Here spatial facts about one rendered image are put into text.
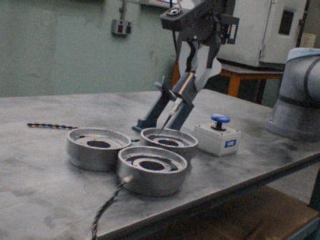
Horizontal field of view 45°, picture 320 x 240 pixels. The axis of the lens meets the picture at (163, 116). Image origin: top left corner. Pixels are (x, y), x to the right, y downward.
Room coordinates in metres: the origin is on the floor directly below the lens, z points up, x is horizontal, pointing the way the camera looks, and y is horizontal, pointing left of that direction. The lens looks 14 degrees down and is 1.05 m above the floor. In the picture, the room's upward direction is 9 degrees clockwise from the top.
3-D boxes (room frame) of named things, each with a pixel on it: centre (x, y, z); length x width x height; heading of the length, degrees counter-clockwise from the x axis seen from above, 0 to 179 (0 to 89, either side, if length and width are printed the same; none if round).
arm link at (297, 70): (1.03, -0.36, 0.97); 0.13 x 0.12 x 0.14; 22
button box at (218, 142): (0.78, -0.12, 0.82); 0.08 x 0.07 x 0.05; 139
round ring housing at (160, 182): (0.55, 0.01, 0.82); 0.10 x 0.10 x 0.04
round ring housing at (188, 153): (0.68, -0.02, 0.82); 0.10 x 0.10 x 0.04
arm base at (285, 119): (1.04, -0.36, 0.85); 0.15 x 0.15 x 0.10
